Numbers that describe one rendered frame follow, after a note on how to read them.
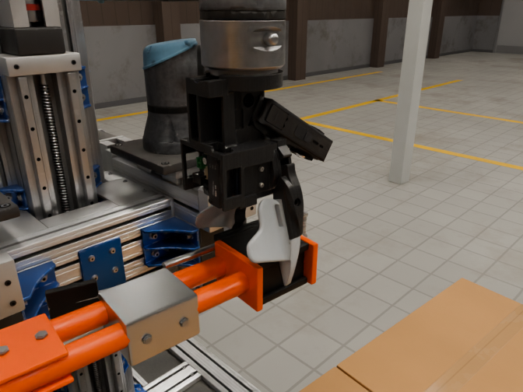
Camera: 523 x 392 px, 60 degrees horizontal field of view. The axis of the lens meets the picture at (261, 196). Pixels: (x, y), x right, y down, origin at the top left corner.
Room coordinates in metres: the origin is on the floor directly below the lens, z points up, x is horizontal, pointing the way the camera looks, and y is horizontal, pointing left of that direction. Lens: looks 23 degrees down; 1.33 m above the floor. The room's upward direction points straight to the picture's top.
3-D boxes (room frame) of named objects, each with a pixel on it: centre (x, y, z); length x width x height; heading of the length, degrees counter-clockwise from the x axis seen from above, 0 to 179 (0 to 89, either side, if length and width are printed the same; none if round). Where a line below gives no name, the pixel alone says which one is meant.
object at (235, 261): (0.43, -0.01, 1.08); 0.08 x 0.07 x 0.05; 129
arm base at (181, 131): (1.02, 0.20, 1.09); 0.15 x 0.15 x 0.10
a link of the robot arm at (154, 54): (1.02, 0.19, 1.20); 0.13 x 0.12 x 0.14; 95
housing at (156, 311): (0.35, 0.10, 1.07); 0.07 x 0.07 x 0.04; 39
